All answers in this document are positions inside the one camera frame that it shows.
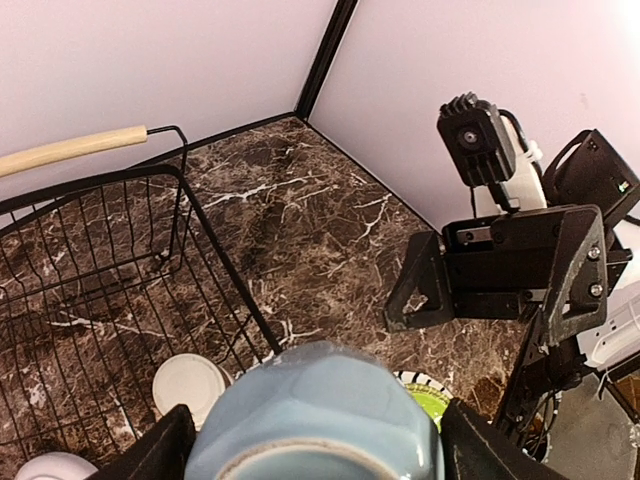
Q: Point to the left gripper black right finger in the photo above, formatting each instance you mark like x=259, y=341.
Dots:
x=474, y=449

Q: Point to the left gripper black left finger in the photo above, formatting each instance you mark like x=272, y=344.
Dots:
x=161, y=453

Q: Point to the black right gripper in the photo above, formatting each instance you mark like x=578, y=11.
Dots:
x=562, y=258

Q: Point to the bright green plate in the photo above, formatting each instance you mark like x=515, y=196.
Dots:
x=432, y=400

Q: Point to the white cup with brown band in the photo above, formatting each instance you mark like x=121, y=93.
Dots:
x=192, y=380

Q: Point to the blue striped white plate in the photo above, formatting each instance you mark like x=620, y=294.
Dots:
x=418, y=382

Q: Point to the white bowl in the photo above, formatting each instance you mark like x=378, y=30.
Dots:
x=56, y=466

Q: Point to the light blue mug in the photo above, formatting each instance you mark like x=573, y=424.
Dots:
x=317, y=411

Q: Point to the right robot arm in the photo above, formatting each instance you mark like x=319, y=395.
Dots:
x=587, y=171

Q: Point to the black wire dish rack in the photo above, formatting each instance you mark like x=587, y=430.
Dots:
x=103, y=279

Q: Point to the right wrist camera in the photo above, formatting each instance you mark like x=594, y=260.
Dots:
x=492, y=155

